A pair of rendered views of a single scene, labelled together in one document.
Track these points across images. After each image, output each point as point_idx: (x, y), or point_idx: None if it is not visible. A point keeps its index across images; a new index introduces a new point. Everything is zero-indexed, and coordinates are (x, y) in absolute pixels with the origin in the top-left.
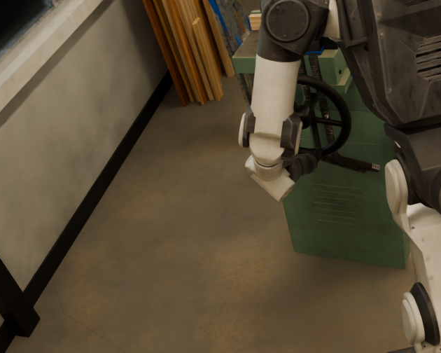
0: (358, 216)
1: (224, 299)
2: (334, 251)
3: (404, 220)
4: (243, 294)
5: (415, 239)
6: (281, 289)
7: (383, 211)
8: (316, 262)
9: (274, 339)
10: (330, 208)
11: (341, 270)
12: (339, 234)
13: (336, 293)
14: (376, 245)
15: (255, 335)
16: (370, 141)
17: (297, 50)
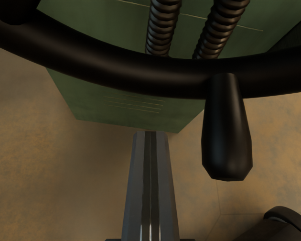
0: (155, 106)
1: (3, 188)
2: (118, 122)
3: None
4: (26, 178)
5: None
6: (69, 167)
7: (188, 105)
8: (100, 131)
9: (69, 232)
10: (123, 98)
11: (125, 138)
12: (127, 115)
13: (123, 165)
14: (161, 122)
15: (47, 232)
16: (243, 20)
17: None
